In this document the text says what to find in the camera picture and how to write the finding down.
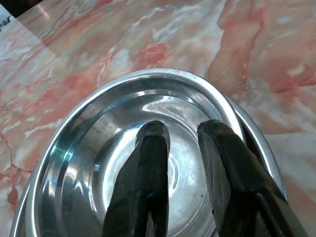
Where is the stainless steel bowl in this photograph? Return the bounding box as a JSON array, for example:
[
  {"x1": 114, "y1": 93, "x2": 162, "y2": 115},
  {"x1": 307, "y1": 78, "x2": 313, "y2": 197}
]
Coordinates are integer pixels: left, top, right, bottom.
[
  {"x1": 33, "y1": 69, "x2": 245, "y2": 237},
  {"x1": 9, "y1": 97, "x2": 288, "y2": 237}
]

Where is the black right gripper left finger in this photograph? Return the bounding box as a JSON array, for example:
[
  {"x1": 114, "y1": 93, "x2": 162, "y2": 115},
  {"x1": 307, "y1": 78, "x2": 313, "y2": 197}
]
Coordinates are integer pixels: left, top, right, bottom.
[{"x1": 102, "y1": 120, "x2": 171, "y2": 237}]

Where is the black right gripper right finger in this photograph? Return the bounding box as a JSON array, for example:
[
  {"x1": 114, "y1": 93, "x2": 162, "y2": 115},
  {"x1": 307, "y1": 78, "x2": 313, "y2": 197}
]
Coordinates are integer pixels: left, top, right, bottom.
[{"x1": 197, "y1": 119, "x2": 310, "y2": 237}]

